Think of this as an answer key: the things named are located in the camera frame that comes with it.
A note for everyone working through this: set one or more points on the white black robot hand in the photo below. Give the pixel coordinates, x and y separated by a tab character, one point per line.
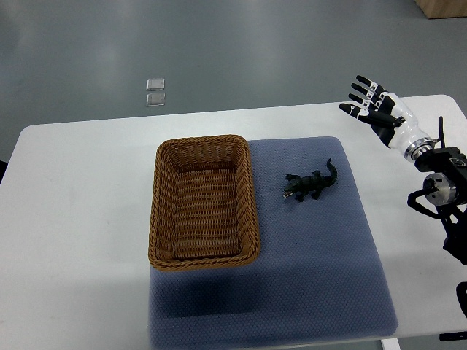
389	117

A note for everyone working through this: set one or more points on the floor socket plate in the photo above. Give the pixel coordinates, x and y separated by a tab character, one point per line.
154	84
156	99

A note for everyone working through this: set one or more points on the lower floor socket plate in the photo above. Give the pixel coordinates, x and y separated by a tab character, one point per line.
156	99

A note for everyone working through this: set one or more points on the upper floor socket plate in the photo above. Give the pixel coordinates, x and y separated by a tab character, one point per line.
154	84

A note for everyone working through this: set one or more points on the brown wicker basket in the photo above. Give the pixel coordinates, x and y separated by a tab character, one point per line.
203	212

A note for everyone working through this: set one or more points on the wooden box corner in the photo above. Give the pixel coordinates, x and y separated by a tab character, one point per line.
441	9

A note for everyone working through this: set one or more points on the black table bracket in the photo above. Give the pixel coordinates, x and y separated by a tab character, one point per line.
453	336

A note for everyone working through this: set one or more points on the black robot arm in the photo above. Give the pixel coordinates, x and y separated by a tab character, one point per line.
443	191

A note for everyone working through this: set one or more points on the dark toy crocodile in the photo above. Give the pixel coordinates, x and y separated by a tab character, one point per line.
313	185

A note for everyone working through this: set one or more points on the blue textured mat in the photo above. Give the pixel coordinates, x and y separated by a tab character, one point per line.
318	276

